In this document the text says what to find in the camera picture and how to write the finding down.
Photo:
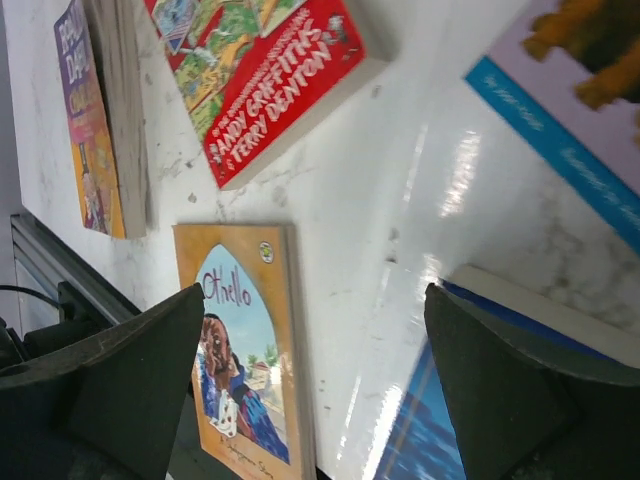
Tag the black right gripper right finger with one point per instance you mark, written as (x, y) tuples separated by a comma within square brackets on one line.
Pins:
[(526, 402)]

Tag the Roald Dahl Charlie book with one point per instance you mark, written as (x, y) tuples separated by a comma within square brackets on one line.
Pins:
[(100, 74)]

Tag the Othello orange book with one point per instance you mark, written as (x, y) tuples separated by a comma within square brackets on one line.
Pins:
[(251, 391)]

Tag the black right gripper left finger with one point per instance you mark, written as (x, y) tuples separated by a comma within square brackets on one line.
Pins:
[(81, 401)]

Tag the Jane Eyre blue book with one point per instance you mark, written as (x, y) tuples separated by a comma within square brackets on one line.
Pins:
[(422, 443)]

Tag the aluminium frame rail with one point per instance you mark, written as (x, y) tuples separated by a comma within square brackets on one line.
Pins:
[(44, 261)]

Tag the red 13-Storey Treehouse book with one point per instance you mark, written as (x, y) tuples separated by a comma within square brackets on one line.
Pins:
[(256, 76)]

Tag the dogs Bark picture book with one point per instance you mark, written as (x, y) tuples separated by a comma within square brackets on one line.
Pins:
[(565, 76)]

